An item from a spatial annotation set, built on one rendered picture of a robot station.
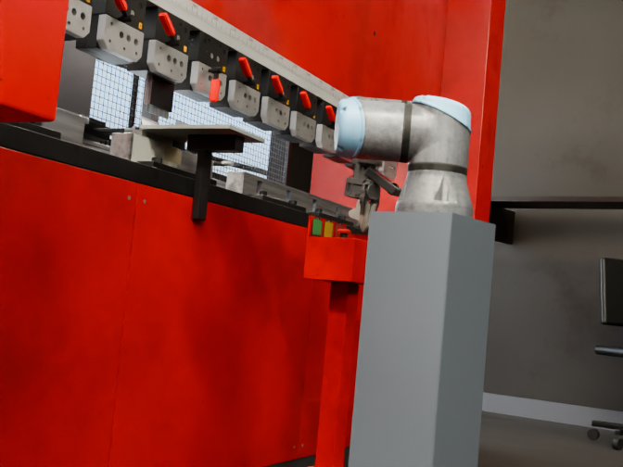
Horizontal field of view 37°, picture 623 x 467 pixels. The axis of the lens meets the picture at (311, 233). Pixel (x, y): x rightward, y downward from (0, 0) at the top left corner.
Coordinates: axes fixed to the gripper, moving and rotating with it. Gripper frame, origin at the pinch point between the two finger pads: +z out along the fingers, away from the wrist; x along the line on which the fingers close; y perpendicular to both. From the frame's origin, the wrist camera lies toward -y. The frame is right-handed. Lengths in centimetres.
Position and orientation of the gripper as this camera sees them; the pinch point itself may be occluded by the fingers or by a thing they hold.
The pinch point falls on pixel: (365, 228)
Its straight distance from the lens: 273.6
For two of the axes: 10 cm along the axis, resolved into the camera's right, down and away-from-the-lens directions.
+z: -1.6, 9.9, -0.2
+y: -8.2, -1.2, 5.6
